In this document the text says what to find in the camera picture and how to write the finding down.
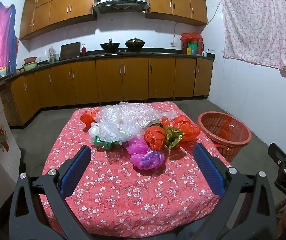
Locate black wok with lid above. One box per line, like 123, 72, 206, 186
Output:
125, 37, 145, 52

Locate blue hanging cloth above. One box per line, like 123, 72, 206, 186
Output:
8, 4, 18, 74

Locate large orange plastic bag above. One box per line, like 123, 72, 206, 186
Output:
80, 110, 100, 128

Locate dark cutting board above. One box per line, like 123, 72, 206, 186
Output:
60, 42, 81, 60

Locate red plastic basket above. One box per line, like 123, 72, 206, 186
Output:
197, 111, 252, 164

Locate green foil bag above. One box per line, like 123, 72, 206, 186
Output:
94, 135, 127, 151

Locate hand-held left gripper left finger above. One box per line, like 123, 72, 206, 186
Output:
9, 145, 95, 240

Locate clear bubble wrap sheet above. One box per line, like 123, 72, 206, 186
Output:
94, 102, 177, 145

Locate wooden base cabinets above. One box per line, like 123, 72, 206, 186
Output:
2, 56, 214, 128

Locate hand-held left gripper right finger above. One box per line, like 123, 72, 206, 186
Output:
193, 144, 277, 240

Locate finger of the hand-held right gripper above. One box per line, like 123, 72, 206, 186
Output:
268, 143, 286, 168

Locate red floral tablecloth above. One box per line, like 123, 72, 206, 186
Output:
41, 101, 233, 238

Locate green basin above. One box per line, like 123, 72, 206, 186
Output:
22, 61, 38, 71

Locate wooden wall cabinets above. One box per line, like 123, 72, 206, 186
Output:
145, 0, 208, 26
20, 0, 98, 40

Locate white floral hanging cloth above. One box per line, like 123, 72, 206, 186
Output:
218, 0, 286, 77

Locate black kitchen countertop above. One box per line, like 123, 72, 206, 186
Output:
0, 51, 215, 88

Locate red plastic bag cover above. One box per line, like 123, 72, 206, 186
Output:
180, 32, 203, 42

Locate white power cable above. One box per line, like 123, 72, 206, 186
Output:
172, 21, 181, 44

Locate person's right leg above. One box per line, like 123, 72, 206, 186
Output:
178, 221, 230, 240

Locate gold foil bag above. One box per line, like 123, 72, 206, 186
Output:
158, 122, 185, 150

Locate purple plastic bag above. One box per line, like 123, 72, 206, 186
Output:
130, 150, 165, 170

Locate pink plastic bag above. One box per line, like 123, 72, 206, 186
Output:
126, 138, 149, 155

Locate white plastic bag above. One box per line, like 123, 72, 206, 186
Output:
88, 122, 101, 145

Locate black wok with handle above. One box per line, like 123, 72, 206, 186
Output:
100, 38, 120, 53

